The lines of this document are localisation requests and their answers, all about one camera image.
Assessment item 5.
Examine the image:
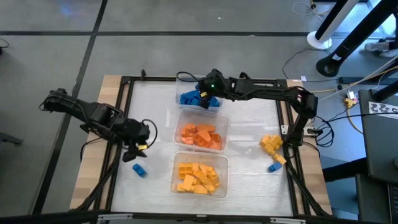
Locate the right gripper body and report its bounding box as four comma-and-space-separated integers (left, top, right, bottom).
198, 70, 231, 99

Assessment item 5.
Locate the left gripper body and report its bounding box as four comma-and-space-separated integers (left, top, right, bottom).
123, 119, 152, 149

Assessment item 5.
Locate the clear plastic bin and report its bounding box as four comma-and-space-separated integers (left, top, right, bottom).
175, 74, 226, 113
170, 151, 230, 198
173, 108, 231, 154

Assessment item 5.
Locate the white table mat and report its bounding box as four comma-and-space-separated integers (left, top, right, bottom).
110, 81, 295, 218

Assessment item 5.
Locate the black front beam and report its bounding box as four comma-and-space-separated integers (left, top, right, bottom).
0, 210, 398, 224

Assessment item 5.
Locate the white pole with round base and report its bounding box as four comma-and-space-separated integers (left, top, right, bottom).
306, 0, 361, 50

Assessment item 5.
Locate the black stand foot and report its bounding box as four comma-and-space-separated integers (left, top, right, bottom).
0, 132, 24, 146

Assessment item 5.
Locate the white marker sheet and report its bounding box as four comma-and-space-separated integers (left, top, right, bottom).
368, 101, 398, 121

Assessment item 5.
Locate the black stand leg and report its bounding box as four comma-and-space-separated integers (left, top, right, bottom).
369, 79, 398, 103

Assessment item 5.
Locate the black side desk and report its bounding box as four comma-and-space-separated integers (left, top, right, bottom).
354, 89, 398, 224

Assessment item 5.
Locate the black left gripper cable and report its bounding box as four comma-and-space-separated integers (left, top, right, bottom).
141, 119, 159, 149

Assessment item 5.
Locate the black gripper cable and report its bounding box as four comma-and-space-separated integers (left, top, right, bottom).
141, 119, 159, 149
176, 70, 206, 83

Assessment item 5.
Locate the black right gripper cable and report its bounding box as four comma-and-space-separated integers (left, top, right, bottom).
176, 70, 206, 83

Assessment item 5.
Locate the black table cable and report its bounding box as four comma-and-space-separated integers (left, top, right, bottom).
79, 136, 106, 163

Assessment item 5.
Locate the black floor cable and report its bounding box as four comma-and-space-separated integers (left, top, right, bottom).
281, 47, 327, 81

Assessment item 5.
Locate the yellow floor cable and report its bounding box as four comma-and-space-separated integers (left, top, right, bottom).
303, 64, 398, 94

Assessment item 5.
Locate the black stand post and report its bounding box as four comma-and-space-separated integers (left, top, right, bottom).
315, 0, 398, 78

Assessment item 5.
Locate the thin black power cable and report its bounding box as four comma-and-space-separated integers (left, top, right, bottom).
315, 111, 398, 123

